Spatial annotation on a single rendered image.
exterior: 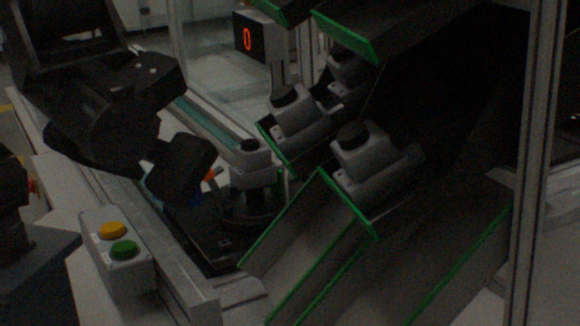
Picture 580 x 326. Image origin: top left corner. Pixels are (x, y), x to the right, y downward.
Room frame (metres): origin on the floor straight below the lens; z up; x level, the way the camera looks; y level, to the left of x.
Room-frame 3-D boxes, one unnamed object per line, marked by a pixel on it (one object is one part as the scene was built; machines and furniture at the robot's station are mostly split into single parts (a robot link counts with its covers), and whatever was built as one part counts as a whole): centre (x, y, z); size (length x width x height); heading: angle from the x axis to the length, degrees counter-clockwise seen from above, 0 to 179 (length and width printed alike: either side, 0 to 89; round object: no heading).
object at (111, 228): (0.97, 0.29, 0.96); 0.04 x 0.04 x 0.02
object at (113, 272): (0.97, 0.29, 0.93); 0.21 x 0.07 x 0.06; 27
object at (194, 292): (1.17, 0.32, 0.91); 0.89 x 0.06 x 0.11; 27
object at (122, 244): (0.91, 0.26, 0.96); 0.04 x 0.04 x 0.02
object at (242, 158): (1.00, 0.05, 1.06); 0.08 x 0.04 x 0.07; 117
